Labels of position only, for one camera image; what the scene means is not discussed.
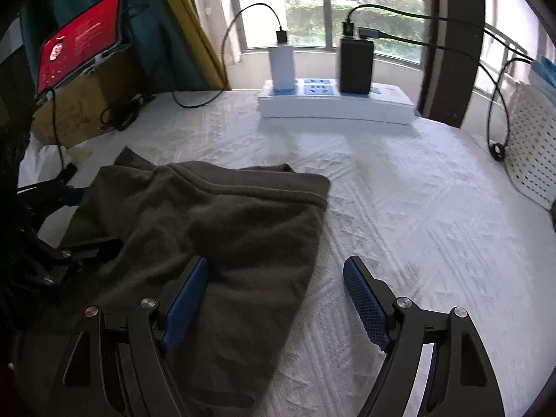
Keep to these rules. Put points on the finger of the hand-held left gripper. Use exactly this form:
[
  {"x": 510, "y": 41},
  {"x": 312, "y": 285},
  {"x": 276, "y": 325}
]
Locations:
[
  {"x": 74, "y": 196},
  {"x": 91, "y": 249}
]

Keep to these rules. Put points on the brown cardboard box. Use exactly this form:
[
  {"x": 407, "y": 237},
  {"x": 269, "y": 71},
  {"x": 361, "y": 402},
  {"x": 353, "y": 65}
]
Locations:
[{"x": 82, "y": 113}]

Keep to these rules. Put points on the balcony railing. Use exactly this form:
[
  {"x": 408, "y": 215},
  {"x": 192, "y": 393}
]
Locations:
[{"x": 325, "y": 17}]

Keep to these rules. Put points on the white perforated basket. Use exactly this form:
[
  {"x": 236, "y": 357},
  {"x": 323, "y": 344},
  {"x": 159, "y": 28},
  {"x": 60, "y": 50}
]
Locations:
[{"x": 534, "y": 147}]

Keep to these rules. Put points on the dark sliding door frame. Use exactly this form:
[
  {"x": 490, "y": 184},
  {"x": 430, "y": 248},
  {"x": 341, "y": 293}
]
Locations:
[{"x": 451, "y": 52}]

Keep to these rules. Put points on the yellow curtain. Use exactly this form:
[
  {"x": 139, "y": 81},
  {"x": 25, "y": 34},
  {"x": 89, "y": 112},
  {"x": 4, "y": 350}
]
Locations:
[{"x": 191, "y": 21}]

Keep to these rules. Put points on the black charger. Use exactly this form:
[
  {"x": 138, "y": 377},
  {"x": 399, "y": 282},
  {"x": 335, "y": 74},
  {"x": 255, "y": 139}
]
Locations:
[{"x": 356, "y": 67}]

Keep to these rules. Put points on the white power strip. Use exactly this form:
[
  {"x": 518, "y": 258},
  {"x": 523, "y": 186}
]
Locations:
[{"x": 330, "y": 108}]

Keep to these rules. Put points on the white charger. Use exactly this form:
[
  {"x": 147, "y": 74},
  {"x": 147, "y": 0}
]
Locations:
[{"x": 282, "y": 67}]

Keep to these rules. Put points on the tablet with red screen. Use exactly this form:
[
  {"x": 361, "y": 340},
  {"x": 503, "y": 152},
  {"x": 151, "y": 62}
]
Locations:
[{"x": 78, "y": 39}]

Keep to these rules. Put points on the blue plastic pack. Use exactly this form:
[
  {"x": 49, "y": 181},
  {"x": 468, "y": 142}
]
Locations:
[{"x": 545, "y": 71}]

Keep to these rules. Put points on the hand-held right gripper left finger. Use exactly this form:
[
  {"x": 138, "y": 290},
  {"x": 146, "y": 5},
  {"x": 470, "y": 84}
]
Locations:
[{"x": 186, "y": 299}]

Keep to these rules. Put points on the dark grey t-shirt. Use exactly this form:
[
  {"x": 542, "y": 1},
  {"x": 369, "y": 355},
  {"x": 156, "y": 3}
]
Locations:
[{"x": 239, "y": 226}]

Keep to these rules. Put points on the teal curtain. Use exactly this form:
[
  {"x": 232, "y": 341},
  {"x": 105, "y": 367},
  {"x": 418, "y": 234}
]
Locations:
[{"x": 165, "y": 43}]

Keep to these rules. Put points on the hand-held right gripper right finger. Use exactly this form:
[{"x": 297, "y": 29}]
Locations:
[{"x": 365, "y": 304}]

